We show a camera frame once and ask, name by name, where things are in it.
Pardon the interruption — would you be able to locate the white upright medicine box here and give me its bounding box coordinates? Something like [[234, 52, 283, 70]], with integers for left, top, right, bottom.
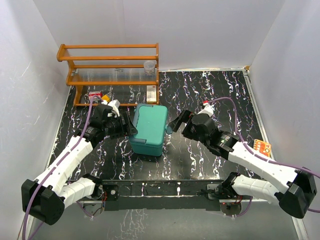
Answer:
[[146, 85, 157, 104]]

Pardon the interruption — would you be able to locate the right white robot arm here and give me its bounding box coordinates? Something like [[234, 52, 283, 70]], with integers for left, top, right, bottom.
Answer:
[[166, 110, 317, 219]]

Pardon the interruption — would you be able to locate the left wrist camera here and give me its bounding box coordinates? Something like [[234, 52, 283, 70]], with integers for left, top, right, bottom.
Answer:
[[101, 99, 120, 117]]

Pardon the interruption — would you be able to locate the orange blister pack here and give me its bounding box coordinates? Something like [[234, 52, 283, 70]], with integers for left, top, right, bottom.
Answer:
[[253, 139, 272, 157]]

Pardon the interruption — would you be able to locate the red white medicine box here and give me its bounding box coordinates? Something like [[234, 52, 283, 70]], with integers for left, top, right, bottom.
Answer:
[[88, 91, 103, 100]]

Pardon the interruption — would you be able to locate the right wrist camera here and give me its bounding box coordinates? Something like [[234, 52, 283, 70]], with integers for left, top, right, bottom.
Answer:
[[201, 101, 214, 117]]

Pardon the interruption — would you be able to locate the purple cable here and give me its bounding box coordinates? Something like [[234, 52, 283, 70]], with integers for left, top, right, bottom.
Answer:
[[21, 95, 108, 240], [207, 97, 320, 218]]

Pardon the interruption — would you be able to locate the teal medicine kit box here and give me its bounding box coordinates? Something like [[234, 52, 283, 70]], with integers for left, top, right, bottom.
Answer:
[[129, 103, 168, 157]]

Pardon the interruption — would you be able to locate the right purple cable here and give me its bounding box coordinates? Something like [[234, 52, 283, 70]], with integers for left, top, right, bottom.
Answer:
[[207, 97, 320, 218]]

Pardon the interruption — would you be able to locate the yellow small packet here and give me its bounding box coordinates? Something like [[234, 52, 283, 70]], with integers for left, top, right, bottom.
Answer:
[[101, 94, 111, 102]]

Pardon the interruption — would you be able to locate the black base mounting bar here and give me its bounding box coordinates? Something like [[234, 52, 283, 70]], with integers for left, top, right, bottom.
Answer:
[[74, 178, 253, 212]]

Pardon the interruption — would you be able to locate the orange wooden shelf rack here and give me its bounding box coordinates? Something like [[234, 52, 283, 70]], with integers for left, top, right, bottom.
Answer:
[[56, 43, 160, 107]]

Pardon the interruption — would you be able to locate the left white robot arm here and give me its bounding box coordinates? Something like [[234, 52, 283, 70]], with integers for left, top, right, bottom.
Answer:
[[21, 100, 138, 226]]

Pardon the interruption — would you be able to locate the clear plastic measuring cup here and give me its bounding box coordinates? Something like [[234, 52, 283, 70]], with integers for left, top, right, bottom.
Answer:
[[143, 60, 157, 75]]

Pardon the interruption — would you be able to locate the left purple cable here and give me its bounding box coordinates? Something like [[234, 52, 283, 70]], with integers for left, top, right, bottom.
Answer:
[[21, 95, 108, 240]]

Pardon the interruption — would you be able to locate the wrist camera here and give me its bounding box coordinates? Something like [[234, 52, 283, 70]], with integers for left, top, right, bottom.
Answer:
[[101, 99, 120, 117], [201, 101, 214, 117]]

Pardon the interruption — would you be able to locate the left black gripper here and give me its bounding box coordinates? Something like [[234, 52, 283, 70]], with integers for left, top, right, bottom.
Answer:
[[103, 112, 138, 139]]

